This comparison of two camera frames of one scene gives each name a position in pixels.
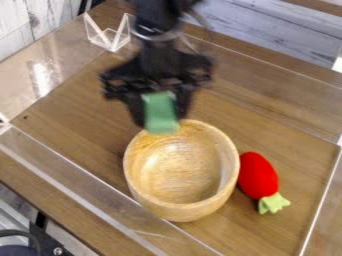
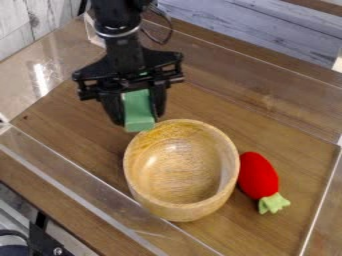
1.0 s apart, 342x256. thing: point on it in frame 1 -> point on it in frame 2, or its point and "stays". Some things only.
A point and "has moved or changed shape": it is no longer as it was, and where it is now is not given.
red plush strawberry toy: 259,181 stays
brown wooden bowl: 184,174 stays
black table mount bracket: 48,245 stays
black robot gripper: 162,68 -> 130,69
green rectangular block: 161,111 has moved or changed shape
